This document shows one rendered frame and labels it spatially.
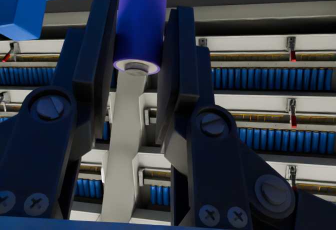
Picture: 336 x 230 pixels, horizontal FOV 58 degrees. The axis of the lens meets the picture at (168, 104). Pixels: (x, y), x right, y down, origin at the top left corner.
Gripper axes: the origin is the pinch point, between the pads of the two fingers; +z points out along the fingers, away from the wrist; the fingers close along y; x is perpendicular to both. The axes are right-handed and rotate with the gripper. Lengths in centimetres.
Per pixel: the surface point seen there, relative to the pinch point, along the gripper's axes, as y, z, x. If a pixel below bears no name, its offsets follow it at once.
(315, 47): 54, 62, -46
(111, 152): -3, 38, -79
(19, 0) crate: -6.5, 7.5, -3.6
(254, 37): 37, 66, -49
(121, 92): -2, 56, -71
